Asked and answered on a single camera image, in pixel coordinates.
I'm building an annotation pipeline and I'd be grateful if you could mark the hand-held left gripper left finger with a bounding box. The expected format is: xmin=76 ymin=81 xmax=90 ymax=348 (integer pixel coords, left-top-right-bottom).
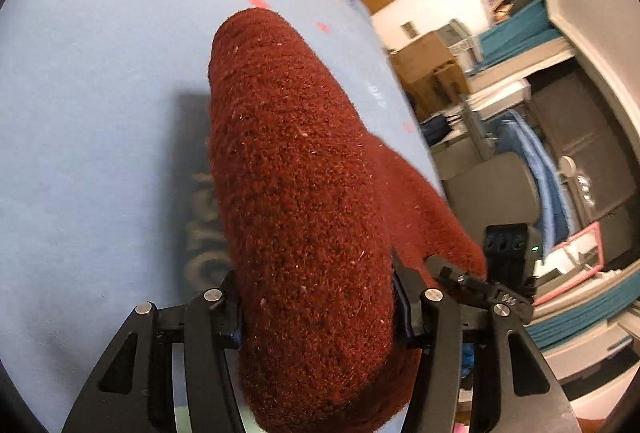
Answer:
xmin=61 ymin=270 xmax=246 ymax=433

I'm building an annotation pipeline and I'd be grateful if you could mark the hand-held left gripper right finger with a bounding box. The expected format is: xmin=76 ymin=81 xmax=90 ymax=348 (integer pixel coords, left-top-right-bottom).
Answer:
xmin=391 ymin=248 xmax=583 ymax=433

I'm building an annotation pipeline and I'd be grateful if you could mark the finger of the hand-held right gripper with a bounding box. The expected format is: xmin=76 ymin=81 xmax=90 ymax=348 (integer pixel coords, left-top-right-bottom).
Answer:
xmin=424 ymin=255 xmax=535 ymax=325

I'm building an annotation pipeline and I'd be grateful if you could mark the dark red knitted garment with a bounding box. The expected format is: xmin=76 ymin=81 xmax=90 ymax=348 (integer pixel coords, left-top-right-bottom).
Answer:
xmin=207 ymin=9 xmax=488 ymax=433

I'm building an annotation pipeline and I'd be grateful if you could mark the grey chair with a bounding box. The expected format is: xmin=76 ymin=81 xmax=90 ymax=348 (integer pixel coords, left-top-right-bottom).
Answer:
xmin=442 ymin=152 xmax=544 ymax=235

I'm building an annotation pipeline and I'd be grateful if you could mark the pink framed mirror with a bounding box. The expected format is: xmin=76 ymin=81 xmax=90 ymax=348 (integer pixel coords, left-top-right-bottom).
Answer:
xmin=534 ymin=221 xmax=607 ymax=307

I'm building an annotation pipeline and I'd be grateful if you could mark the light blue towel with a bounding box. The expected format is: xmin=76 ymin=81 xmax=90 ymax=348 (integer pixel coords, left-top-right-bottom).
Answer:
xmin=495 ymin=110 xmax=577 ymax=260

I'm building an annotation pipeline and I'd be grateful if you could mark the dark grey cabinet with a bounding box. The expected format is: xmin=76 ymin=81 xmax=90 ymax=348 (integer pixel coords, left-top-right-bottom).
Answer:
xmin=530 ymin=76 xmax=637 ymax=259

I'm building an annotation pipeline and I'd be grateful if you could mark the dark blue bag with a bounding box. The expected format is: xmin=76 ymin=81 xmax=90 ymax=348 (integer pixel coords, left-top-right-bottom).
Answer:
xmin=418 ymin=112 xmax=452 ymax=147

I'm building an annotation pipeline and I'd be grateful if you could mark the cardboard box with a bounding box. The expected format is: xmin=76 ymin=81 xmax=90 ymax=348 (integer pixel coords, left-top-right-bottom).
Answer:
xmin=389 ymin=32 xmax=471 ymax=120

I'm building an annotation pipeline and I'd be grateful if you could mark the blue printed bed sheet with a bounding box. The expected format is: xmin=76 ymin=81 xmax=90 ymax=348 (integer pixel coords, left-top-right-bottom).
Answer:
xmin=0 ymin=0 xmax=446 ymax=433

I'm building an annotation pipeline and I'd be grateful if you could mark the white plastic crate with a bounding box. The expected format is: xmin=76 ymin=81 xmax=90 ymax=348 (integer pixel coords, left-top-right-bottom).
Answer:
xmin=436 ymin=19 xmax=482 ymax=65

